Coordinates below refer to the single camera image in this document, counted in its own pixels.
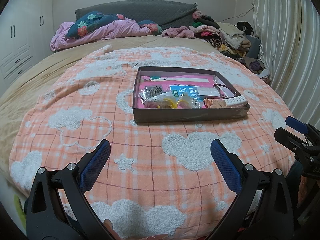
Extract orange spiral hair tie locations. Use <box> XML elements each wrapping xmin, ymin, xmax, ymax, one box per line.
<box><xmin>203</xmin><ymin>97</ymin><xmax>218</xmax><ymax>109</ymax></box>

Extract tan bed sheet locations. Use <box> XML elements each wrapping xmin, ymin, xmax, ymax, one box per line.
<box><xmin>0</xmin><ymin>35</ymin><xmax>216</xmax><ymax>168</ymax></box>

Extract grey headboard cushion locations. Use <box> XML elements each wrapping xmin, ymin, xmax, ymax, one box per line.
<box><xmin>75</xmin><ymin>0</ymin><xmax>197</xmax><ymax>30</ymax></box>

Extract person right hand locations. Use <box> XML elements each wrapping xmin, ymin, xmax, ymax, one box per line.
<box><xmin>297</xmin><ymin>176</ymin><xmax>315</xmax><ymax>206</ymax></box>

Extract yellow hair ties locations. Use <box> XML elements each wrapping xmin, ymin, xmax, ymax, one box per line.
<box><xmin>157</xmin><ymin>96</ymin><xmax>192</xmax><ymax>110</ymax></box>

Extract rhinestone clip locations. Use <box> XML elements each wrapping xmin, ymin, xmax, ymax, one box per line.
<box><xmin>144</xmin><ymin>85</ymin><xmax>164</xmax><ymax>98</ymax></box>

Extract red bead earring card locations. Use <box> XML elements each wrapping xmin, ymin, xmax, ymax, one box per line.
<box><xmin>196</xmin><ymin>87</ymin><xmax>221</xmax><ymax>98</ymax></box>

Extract white wardrobe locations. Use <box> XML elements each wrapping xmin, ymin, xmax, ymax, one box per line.
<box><xmin>1</xmin><ymin>0</ymin><xmax>54</xmax><ymax>87</ymax></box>

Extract pile of clothes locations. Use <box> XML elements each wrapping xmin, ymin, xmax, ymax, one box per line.
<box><xmin>162</xmin><ymin>10</ymin><xmax>271</xmax><ymax>83</ymax></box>

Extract orange plaid cloud blanket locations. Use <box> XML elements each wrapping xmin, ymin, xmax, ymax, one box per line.
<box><xmin>9</xmin><ymin>46</ymin><xmax>294</xmax><ymax>239</ymax></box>

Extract pink book in box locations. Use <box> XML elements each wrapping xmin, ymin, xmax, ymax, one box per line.
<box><xmin>135</xmin><ymin>75</ymin><xmax>223</xmax><ymax>109</ymax></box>

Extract white hair claw clip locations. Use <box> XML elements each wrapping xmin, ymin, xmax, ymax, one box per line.
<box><xmin>223</xmin><ymin>95</ymin><xmax>248</xmax><ymax>108</ymax></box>

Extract navy floral pillow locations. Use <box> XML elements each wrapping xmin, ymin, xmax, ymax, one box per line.
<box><xmin>66</xmin><ymin>11</ymin><xmax>125</xmax><ymax>39</ymax></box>

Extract white striped curtain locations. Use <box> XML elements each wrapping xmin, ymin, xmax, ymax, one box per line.
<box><xmin>253</xmin><ymin>0</ymin><xmax>319</xmax><ymax>128</ymax></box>

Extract pink quilt on bed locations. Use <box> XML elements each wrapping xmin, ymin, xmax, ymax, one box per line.
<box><xmin>49</xmin><ymin>18</ymin><xmax>163</xmax><ymax>52</ymax></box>

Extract clear bag with bracelet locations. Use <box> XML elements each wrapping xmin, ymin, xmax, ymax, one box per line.
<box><xmin>190</xmin><ymin>98</ymin><xmax>202</xmax><ymax>109</ymax></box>

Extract dark shallow cardboard box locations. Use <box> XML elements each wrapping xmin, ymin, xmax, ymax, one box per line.
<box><xmin>132</xmin><ymin>66</ymin><xmax>250</xmax><ymax>124</ymax></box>

